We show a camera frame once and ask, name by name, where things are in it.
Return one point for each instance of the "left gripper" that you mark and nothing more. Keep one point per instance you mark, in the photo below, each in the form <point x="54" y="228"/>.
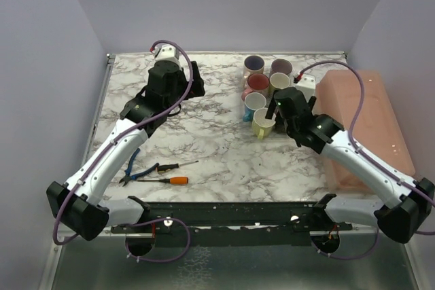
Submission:
<point x="196" y="89"/>

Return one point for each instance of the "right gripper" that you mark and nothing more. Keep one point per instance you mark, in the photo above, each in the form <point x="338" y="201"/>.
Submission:
<point x="271" y="109"/>

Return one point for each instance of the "yellow-green faceted mug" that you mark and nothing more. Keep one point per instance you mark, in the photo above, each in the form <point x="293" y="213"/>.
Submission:
<point x="262" y="126"/>

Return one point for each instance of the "blue mug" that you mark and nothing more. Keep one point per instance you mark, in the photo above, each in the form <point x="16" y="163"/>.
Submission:
<point x="253" y="102"/>

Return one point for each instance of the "pink spectrum mug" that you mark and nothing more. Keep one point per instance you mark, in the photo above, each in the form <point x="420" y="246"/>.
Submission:
<point x="256" y="82"/>

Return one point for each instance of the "light green mug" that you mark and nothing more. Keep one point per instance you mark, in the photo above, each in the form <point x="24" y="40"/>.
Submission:
<point x="278" y="81"/>

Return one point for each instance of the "purple mug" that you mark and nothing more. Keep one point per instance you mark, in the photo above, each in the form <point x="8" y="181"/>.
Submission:
<point x="281" y="66"/>

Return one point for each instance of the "black mug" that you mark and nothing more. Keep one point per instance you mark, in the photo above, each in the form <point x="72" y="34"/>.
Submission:
<point x="280" y="126"/>

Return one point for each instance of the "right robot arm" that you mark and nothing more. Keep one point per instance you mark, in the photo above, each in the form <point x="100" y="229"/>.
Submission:
<point x="404" y="202"/>

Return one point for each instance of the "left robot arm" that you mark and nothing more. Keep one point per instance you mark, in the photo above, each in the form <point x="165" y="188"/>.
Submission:
<point x="78" y="203"/>

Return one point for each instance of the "pink storage bin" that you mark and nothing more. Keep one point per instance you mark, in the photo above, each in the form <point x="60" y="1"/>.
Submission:
<point x="338" y="95"/>

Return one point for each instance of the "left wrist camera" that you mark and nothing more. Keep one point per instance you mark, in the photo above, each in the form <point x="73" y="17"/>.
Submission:
<point x="166" y="52"/>

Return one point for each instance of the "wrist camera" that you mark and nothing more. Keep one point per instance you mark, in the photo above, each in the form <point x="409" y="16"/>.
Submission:
<point x="306" y="85"/>
<point x="166" y="52"/>

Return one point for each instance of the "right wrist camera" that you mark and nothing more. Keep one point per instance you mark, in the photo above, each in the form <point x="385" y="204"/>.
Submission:
<point x="306" y="85"/>

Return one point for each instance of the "black handled screwdriver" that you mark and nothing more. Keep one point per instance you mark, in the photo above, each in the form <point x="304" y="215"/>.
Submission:
<point x="167" y="167"/>

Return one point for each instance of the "orange handled screwdriver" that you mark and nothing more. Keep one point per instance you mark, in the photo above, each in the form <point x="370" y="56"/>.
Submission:
<point x="172" y="180"/>

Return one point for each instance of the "black mounting base plate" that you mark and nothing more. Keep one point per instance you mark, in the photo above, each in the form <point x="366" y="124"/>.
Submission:
<point x="230" y="224"/>

